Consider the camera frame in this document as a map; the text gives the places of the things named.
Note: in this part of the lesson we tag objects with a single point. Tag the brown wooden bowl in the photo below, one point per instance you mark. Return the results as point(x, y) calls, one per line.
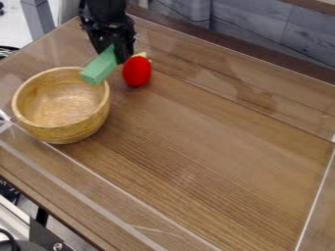
point(59, 108)

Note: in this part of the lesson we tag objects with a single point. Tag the black table leg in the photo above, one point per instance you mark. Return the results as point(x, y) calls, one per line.
point(42, 217)

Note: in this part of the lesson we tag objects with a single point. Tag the green rectangular block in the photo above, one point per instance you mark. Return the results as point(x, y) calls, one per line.
point(99, 68)

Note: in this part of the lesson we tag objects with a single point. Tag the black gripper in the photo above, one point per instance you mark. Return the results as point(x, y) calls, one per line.
point(109, 26)

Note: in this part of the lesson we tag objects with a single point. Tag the red plush strawberry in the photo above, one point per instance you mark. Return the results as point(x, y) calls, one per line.
point(138, 70)

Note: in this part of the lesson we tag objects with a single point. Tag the grey post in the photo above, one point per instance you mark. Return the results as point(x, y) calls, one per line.
point(39, 17)

